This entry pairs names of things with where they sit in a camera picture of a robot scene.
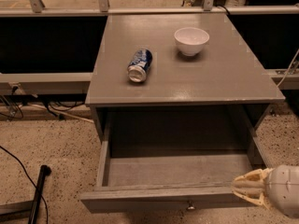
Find cream gripper fingers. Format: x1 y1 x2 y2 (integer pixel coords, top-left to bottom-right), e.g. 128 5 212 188
230 173 264 203

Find grey top drawer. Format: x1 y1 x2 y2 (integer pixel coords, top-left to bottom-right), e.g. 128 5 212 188
79 109 275 214

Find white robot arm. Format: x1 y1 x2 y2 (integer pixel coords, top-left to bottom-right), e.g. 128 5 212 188
231 165 299 219

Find silver top drawer knob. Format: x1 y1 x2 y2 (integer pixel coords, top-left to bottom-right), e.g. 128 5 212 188
186 201 196 211

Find grey wooden drawer cabinet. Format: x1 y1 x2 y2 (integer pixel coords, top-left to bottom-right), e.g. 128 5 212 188
86 14 284 167

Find white ceramic bowl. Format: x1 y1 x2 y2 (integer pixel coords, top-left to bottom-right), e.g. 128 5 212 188
174 27 209 56

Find blue soda can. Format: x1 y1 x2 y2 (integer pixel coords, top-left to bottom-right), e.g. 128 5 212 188
127 49 152 83

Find black metal stand leg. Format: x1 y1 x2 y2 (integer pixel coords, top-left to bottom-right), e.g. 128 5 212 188
0 164 52 224

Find grey metal railing frame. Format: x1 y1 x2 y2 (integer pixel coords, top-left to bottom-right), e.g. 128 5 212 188
1 0 298 101

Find white cable at right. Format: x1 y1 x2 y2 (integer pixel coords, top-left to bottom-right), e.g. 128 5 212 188
276 48 299 89

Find black floor cable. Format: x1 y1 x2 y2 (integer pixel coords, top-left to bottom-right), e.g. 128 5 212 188
0 145 50 224

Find tangled cables under rail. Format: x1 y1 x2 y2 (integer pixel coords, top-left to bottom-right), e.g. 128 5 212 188
0 84 94 124

